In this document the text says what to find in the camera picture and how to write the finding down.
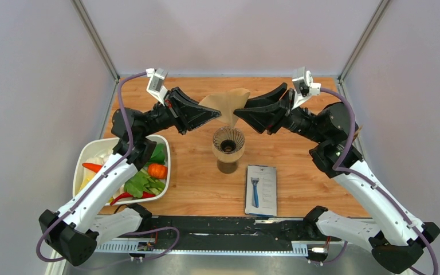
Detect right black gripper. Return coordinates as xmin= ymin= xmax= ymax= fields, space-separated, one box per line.
xmin=234 ymin=82 xmax=327 ymax=144

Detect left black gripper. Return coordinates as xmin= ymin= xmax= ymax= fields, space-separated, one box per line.
xmin=139 ymin=87 xmax=221 ymax=138

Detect brown paper coffee filter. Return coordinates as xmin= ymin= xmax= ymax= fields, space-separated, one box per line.
xmin=199 ymin=88 xmax=251 ymax=128

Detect glass ribbed coffee dripper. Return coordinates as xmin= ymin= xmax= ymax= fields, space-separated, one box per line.
xmin=213 ymin=127 xmax=245 ymax=154

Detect round wooden dripper stand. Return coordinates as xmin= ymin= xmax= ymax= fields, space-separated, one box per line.
xmin=212 ymin=145 xmax=245 ymax=163

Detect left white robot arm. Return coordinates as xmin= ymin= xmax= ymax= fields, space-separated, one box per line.
xmin=36 ymin=88 xmax=221 ymax=266

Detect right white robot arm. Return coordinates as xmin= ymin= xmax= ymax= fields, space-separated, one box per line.
xmin=234 ymin=83 xmax=440 ymax=274

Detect green bok choy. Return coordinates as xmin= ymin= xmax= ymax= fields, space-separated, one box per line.
xmin=147 ymin=143 xmax=166 ymax=165

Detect orange toy pumpkin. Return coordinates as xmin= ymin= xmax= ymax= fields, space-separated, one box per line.
xmin=147 ymin=163 xmax=168 ymax=179

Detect white vegetable tray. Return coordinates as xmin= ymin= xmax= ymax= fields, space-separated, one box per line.
xmin=72 ymin=135 xmax=171 ymax=206

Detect green leafy vegetable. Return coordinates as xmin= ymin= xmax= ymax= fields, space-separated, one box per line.
xmin=124 ymin=170 xmax=166 ymax=199

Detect razor retail package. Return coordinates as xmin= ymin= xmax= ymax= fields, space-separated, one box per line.
xmin=245 ymin=165 xmax=277 ymax=217

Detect red chili pepper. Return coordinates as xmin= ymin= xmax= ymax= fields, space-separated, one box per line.
xmin=109 ymin=191 xmax=156 ymax=206

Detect orange toy carrot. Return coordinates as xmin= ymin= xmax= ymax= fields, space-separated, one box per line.
xmin=82 ymin=162 xmax=103 ymax=173

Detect yellow toy cabbage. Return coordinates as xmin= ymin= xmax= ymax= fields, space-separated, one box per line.
xmin=78 ymin=176 xmax=93 ymax=193

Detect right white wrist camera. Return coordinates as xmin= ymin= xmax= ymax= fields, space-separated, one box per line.
xmin=292 ymin=66 xmax=321 ymax=110

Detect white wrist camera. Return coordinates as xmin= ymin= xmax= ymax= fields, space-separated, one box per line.
xmin=146 ymin=68 xmax=168 ymax=104
xmin=292 ymin=66 xmax=321 ymax=110

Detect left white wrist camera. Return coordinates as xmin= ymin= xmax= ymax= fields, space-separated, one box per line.
xmin=146 ymin=68 xmax=168 ymax=104

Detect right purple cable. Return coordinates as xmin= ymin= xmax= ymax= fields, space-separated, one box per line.
xmin=307 ymin=87 xmax=439 ymax=275

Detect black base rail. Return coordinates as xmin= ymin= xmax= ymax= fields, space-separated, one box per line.
xmin=126 ymin=204 xmax=336 ymax=253

